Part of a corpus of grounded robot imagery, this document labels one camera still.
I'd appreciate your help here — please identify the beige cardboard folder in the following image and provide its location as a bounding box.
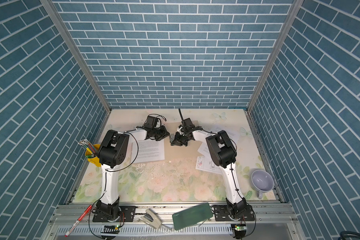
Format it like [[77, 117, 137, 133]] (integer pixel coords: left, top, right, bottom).
[[126, 129, 202, 161]]

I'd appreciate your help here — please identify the printed text paper sheet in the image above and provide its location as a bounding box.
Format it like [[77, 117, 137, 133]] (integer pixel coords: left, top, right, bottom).
[[130, 140, 165, 163]]

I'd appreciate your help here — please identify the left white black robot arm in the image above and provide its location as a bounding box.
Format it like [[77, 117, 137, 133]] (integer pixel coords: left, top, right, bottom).
[[93, 114, 170, 222]]

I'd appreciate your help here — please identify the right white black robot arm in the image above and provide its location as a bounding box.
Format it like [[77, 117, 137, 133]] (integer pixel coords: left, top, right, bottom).
[[171, 118, 248, 219]]

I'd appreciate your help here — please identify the metal folder clip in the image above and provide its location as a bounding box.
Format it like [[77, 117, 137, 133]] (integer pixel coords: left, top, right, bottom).
[[170, 134, 175, 144]]

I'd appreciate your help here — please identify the diagram paper sheet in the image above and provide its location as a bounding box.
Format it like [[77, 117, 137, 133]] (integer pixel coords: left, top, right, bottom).
[[196, 156, 222, 175]]

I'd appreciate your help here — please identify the yellow pen cup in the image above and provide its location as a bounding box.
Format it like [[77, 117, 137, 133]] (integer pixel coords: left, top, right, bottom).
[[85, 148, 102, 168]]

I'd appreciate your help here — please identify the coloured pens bundle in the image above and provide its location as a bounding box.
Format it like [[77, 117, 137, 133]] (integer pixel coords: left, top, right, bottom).
[[78, 139, 98, 159]]

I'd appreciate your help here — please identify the grey stapler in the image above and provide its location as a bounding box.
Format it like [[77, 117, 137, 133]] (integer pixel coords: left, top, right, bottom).
[[140, 209, 162, 229]]

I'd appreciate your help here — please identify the lilac ceramic cup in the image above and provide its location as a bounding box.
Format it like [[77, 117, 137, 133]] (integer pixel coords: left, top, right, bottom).
[[251, 169, 275, 199]]

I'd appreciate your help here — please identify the red marker pen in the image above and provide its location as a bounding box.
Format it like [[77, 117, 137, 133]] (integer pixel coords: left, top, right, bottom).
[[65, 205, 93, 237]]

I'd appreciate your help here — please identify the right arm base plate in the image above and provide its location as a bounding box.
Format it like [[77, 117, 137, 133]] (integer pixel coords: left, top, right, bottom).
[[211, 205, 256, 222]]

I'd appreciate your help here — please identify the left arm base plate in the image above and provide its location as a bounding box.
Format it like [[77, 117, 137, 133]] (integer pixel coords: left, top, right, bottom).
[[92, 206, 136, 223]]

